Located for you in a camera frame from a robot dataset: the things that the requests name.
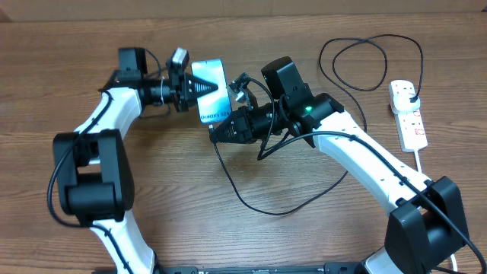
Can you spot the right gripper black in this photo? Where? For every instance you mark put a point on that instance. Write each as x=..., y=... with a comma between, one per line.
x=244, y=132

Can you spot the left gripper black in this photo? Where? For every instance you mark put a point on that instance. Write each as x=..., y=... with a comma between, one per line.
x=181, y=86

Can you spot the Samsung Galaxy smartphone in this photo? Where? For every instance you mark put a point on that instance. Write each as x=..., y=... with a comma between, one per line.
x=213, y=107

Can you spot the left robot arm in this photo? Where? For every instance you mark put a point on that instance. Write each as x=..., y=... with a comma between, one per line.
x=92, y=174

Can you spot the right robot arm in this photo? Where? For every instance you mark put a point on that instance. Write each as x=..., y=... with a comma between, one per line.
x=426, y=220

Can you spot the white charger plug adapter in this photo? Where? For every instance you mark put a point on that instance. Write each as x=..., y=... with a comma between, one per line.
x=404, y=103

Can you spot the white power strip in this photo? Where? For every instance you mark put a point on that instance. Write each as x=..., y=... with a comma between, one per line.
x=410, y=128

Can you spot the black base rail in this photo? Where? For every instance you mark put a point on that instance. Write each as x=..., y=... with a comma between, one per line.
x=262, y=269

